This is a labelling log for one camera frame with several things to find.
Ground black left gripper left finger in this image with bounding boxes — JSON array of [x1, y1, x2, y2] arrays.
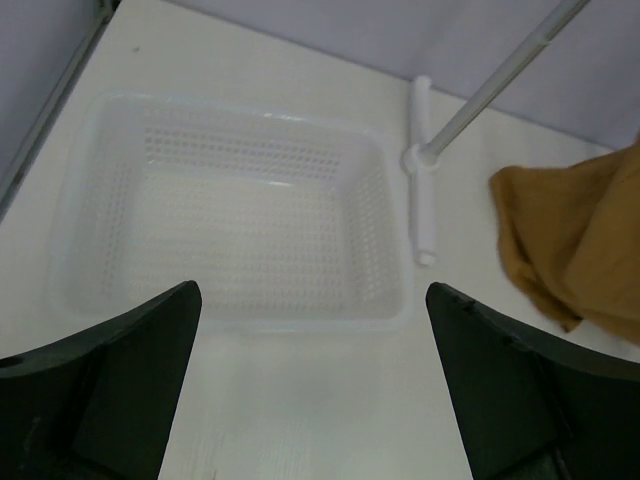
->
[[1, 281, 202, 479]]

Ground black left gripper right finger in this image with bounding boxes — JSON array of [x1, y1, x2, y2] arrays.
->
[[425, 283, 639, 479]]

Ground brown tank top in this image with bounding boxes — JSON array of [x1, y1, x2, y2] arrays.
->
[[489, 143, 639, 343]]

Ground white plastic basket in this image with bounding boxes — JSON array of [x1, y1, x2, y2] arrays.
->
[[47, 91, 414, 333]]

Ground white clothes rack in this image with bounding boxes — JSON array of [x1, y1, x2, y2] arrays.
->
[[401, 0, 589, 266]]

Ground left aluminium frame post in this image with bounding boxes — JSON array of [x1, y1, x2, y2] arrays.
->
[[1, 1, 119, 212]]

